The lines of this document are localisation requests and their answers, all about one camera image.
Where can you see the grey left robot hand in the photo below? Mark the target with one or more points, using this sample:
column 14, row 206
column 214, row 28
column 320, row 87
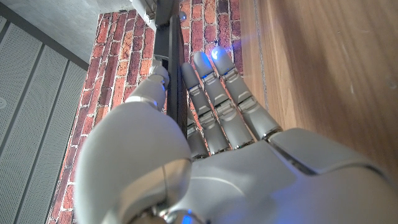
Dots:
column 248, row 174

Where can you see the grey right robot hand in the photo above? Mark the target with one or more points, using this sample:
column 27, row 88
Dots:
column 183, row 15

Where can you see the black remote control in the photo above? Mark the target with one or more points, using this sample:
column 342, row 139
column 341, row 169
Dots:
column 175, row 62

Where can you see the red brick printed backdrop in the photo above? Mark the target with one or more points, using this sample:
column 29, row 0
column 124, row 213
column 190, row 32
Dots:
column 124, row 46

